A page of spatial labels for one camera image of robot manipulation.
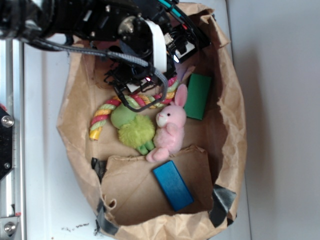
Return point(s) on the multicolored twisted rope toy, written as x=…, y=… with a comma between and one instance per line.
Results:
x=137, y=101

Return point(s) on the blue wooden block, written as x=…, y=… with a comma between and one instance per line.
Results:
x=173, y=185

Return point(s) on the aluminium frame rail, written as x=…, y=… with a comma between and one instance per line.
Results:
x=12, y=222

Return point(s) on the green wooden block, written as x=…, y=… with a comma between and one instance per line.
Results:
x=198, y=91

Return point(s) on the black metal bracket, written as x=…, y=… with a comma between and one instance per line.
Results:
x=6, y=142

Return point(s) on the pink plush bunny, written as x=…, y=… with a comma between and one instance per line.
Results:
x=170, y=131

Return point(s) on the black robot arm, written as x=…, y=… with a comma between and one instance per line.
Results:
x=152, y=35

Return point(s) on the green fuzzy plush toy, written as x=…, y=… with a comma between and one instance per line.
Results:
x=134, y=130

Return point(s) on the brown paper bag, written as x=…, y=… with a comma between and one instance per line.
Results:
x=154, y=165

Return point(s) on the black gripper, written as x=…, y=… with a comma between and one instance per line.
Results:
x=121, y=74

